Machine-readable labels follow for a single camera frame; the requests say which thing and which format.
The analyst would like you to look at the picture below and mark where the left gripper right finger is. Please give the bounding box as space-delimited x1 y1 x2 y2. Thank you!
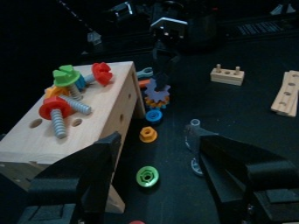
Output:
198 133 299 224

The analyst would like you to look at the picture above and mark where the orange toy gear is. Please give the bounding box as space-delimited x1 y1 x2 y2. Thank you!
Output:
144 95 172 109

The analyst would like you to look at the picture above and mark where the grey toy wrench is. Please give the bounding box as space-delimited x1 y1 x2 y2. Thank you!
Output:
135 66 155 79

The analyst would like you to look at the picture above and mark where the grey frame corner bracket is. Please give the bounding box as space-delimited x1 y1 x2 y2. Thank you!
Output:
270 3 297 16
86 30 103 46

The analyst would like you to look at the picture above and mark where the blue plastic toy nut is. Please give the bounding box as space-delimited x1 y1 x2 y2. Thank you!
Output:
74 73 88 91

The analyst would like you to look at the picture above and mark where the green toy nut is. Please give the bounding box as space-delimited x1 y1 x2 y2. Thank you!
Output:
135 165 162 187

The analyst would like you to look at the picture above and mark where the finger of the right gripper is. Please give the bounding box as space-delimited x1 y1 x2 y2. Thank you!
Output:
152 47 171 88
170 54 183 74

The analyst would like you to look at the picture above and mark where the green plastic toy bolt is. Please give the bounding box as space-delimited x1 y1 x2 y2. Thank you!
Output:
51 64 86 102

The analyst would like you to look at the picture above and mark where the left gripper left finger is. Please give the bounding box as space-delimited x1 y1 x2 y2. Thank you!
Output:
15 130 124 224

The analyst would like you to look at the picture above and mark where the red plastic toy bolt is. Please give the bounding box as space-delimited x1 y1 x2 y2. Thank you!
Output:
83 61 115 88
39 95 75 140

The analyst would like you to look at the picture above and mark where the blue toy gear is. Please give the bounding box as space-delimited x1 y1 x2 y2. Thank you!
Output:
144 108 164 124

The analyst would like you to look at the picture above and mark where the wooden toy workbench box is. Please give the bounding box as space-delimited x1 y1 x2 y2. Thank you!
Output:
0 60 147 215

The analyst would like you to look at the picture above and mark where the white text label sticker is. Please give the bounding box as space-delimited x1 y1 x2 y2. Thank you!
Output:
236 20 286 37

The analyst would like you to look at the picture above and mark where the small light wooden block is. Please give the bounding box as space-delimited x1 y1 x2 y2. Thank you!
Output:
210 63 247 87

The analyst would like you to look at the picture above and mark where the orange toy screwdriver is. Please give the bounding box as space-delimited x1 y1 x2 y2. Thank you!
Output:
138 78 152 89

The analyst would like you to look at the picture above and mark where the orange toy nut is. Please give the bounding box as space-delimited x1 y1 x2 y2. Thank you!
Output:
138 126 159 144

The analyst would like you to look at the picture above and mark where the orange plastic toy bolt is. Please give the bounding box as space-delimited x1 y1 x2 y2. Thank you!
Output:
43 85 94 116

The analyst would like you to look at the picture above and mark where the long light holed plank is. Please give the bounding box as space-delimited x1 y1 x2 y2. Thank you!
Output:
270 69 299 118

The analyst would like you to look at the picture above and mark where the purple toy gear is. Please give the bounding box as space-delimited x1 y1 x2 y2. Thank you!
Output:
144 78 174 102

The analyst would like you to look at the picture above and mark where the thin diagonal cord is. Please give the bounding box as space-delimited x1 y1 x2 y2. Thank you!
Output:
58 0 96 32

